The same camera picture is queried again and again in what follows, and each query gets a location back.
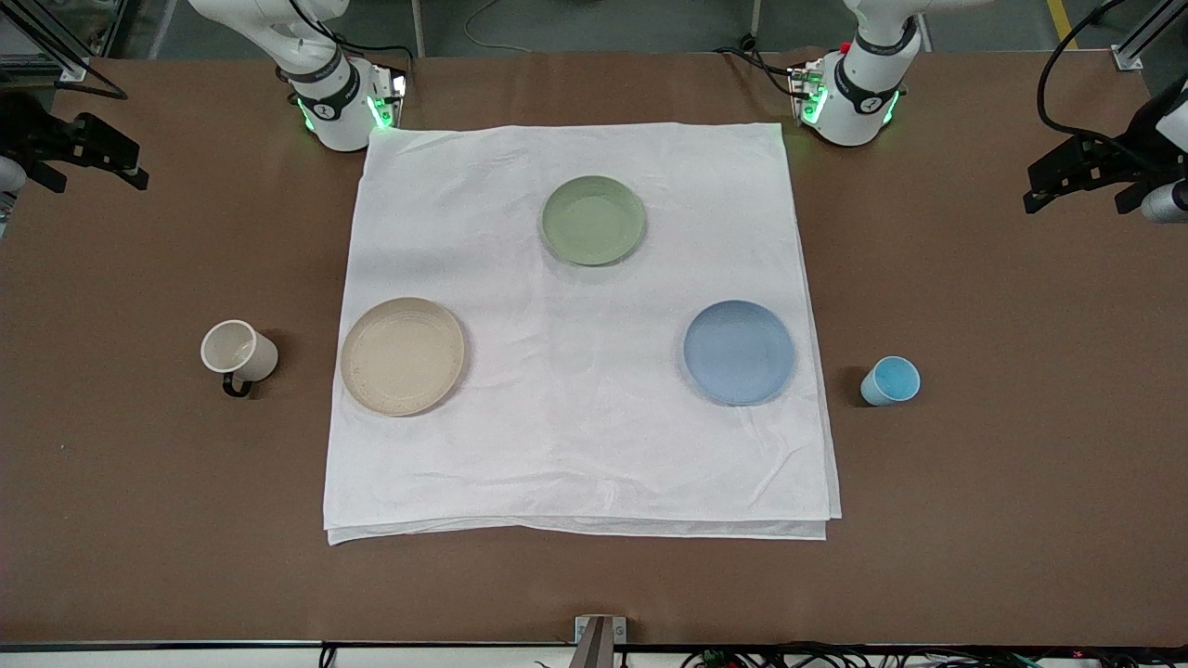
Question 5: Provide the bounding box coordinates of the white mug with black handle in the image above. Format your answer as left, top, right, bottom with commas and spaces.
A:
200, 319, 279, 399

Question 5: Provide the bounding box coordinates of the silver arm base connector block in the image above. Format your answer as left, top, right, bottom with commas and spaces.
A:
787, 59, 829, 125
369, 67, 409, 129

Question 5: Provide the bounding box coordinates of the blue cup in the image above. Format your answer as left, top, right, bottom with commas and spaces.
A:
859, 355, 922, 407

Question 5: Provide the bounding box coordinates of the beige speckled plate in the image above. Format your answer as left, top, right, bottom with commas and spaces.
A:
340, 297, 467, 418

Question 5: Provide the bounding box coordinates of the blue plate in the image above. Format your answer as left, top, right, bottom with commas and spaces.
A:
683, 299, 796, 407

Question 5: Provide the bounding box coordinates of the green plate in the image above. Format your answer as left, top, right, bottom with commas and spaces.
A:
540, 174, 648, 267

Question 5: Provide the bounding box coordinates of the white cloth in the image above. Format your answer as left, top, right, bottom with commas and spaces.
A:
323, 122, 843, 546

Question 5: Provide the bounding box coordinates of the black cable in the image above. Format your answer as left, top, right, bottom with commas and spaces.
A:
1037, 0, 1135, 142
713, 35, 804, 97
0, 58, 129, 101
286, 0, 416, 75

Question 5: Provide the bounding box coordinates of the aluminium frame post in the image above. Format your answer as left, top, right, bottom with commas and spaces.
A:
1112, 0, 1188, 72
0, 0, 90, 83

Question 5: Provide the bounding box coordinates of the grey floor cable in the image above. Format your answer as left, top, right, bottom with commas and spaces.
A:
462, 0, 532, 53

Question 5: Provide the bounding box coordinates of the cable bundle under table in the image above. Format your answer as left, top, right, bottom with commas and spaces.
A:
682, 646, 1188, 668

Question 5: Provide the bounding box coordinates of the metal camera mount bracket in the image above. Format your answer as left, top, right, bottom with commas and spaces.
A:
574, 614, 628, 668

